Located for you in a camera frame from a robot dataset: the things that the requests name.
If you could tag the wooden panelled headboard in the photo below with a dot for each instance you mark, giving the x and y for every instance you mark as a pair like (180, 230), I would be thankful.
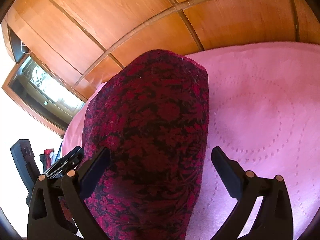
(83, 43)

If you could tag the pink bedspread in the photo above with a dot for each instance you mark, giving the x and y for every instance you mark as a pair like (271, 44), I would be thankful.
(263, 113)

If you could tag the wooden framed window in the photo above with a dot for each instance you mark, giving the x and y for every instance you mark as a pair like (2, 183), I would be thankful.
(40, 94)

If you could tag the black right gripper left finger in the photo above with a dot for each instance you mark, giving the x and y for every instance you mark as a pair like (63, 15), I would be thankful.
(46, 219)

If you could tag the maroon knitted sweater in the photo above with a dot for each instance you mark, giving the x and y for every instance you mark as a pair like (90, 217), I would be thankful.
(153, 116)

